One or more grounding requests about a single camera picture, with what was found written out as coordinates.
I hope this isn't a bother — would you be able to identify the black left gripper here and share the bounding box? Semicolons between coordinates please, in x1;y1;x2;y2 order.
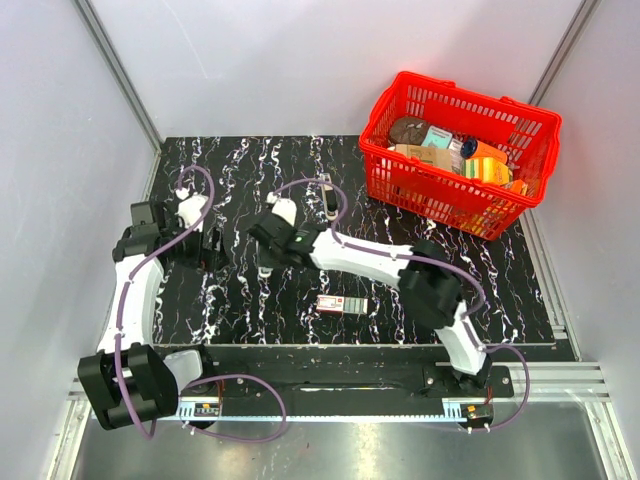
167;216;230;273

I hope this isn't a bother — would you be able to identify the beige and black stapler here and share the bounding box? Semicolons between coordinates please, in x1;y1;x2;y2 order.
319;173;339;222

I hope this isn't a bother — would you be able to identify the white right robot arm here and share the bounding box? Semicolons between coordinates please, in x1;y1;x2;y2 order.
248;211;492;396

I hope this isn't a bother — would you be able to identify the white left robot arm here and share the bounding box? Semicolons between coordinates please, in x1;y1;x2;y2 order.
77;195;228;430

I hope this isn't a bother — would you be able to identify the red white staple box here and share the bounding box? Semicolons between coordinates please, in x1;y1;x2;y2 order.
316;295;368;315

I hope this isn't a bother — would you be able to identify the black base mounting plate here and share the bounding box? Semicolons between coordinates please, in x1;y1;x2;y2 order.
204;345;514;419

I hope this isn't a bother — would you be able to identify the brown round pouch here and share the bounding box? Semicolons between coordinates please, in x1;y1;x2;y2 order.
388;116;431;145

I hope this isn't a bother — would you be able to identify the brown cardboard box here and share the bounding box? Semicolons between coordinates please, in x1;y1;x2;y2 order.
388;144;454;172

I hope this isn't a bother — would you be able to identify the teal small box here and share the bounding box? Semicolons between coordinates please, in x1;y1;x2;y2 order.
421;125;453;149

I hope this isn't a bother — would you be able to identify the orange bottle blue cap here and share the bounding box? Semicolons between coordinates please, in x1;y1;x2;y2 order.
460;137;508;164

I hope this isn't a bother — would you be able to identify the yellow orange box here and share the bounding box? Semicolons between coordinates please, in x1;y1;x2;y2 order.
464;157;513;186

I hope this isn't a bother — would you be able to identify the red plastic shopping basket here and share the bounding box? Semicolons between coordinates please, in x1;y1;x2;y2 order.
359;71;562;240

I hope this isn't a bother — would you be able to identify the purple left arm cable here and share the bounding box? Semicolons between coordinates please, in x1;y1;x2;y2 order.
113;165;287;443

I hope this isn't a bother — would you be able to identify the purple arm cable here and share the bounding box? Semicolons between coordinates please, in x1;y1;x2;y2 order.
267;178;532;432
113;165;287;443

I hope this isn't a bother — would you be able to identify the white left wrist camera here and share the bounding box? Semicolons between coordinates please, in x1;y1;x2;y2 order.
175;188;209;232

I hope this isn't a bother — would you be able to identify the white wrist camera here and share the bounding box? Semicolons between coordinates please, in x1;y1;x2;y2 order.
175;188;209;232
266;192;297;227

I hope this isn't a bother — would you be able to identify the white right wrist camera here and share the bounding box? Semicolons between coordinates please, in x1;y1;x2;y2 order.
266;192;297;227

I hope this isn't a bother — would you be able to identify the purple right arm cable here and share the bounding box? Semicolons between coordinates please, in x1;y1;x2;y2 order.
267;178;532;432

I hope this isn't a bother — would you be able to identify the aluminium frame rail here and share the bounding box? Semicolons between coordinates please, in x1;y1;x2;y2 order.
64;359;614;421

